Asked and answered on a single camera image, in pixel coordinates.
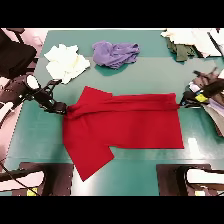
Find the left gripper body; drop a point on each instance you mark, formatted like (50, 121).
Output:
(53, 105)

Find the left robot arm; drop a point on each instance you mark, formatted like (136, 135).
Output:
(20, 90)

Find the heap of white clothes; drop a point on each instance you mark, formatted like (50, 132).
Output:
(196, 38)

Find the black chair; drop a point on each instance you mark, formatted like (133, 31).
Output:
(15, 55)

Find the purple garment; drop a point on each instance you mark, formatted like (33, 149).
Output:
(113, 53)

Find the white garment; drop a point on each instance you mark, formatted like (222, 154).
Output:
(65, 63)

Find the green garment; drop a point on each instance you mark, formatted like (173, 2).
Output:
(181, 51)

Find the red T-shirt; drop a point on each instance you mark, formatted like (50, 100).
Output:
(133, 123)

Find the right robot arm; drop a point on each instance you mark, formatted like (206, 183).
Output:
(206, 176)

